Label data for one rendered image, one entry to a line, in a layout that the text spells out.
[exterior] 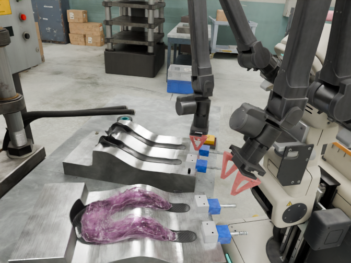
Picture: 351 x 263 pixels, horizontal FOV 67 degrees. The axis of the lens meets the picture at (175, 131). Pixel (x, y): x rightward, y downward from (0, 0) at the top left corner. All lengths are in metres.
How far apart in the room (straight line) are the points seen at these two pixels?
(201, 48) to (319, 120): 0.44
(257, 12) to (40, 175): 6.78
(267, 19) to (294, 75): 6.83
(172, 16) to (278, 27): 2.68
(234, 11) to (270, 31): 6.49
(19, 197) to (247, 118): 0.79
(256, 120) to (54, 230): 0.56
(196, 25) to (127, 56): 4.06
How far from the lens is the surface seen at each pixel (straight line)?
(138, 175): 0.97
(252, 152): 0.68
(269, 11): 7.45
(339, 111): 0.72
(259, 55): 1.05
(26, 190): 1.08
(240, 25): 1.04
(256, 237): 1.63
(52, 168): 1.16
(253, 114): 0.63
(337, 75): 0.71
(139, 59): 4.92
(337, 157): 1.32
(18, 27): 1.44
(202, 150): 1.04
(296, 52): 0.63
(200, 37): 0.94
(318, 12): 0.63
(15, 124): 1.25
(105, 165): 1.00
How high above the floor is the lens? 1.45
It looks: 28 degrees down
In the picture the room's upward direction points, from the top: 4 degrees clockwise
